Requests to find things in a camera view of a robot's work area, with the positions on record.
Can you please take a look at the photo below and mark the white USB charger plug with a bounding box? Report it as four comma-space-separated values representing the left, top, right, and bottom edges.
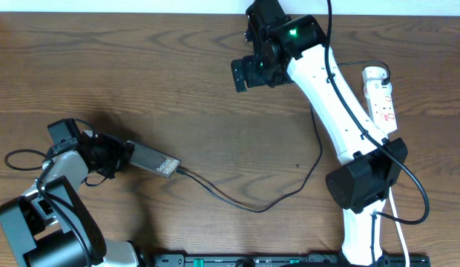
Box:
362, 66, 388, 83

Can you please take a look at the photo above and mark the black charger cable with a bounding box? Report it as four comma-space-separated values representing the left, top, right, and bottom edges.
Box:
176, 61, 392, 214

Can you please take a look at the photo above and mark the white power strip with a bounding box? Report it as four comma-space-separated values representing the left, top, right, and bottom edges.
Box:
364, 79, 397, 135

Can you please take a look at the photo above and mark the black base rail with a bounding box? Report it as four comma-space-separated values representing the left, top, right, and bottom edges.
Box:
151, 253, 431, 267

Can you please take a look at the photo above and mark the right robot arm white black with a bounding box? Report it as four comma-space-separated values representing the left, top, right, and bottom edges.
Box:
231, 0, 407, 266

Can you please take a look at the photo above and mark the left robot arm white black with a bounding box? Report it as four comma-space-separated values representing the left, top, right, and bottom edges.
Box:
0, 119, 145, 266

